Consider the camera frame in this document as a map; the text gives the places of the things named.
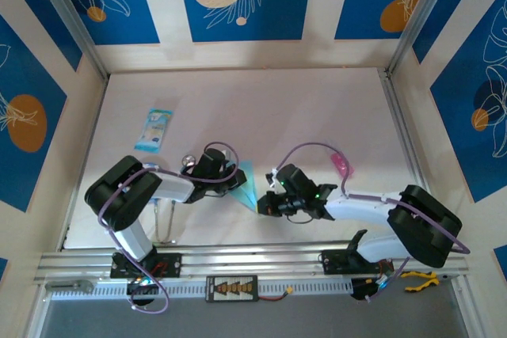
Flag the red black wire yellow plug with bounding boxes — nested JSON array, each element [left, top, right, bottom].
[[257, 287, 296, 302]]

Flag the black power distribution board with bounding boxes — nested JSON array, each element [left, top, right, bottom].
[[205, 275, 259, 303]]

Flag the yellow handled pliers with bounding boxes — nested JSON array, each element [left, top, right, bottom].
[[402, 270, 452, 294]]

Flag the black controller board with lights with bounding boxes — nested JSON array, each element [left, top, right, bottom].
[[350, 277, 391, 302], [125, 276, 160, 296]]

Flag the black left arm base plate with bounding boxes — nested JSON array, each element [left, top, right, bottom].
[[109, 253, 183, 279]]

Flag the grey metal bracket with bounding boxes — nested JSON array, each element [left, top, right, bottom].
[[44, 279, 95, 292]]

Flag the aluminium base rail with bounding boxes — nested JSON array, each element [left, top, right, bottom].
[[33, 241, 471, 286]]

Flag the white slotted cable duct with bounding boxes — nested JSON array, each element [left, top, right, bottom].
[[49, 278, 353, 302]]

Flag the blue snack packet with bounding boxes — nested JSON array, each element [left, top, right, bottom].
[[133, 107, 174, 154]]

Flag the light blue cloth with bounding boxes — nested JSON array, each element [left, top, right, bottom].
[[227, 160, 258, 212]]

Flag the pink pill box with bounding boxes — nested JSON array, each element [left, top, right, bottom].
[[330, 152, 355, 177]]

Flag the aluminium side rail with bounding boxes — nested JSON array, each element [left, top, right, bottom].
[[378, 67, 445, 243]]

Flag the aluminium frame post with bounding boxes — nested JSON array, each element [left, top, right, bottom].
[[386, 0, 464, 77], [29, 0, 110, 81]]

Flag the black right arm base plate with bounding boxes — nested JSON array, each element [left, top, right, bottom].
[[321, 249, 394, 275]]

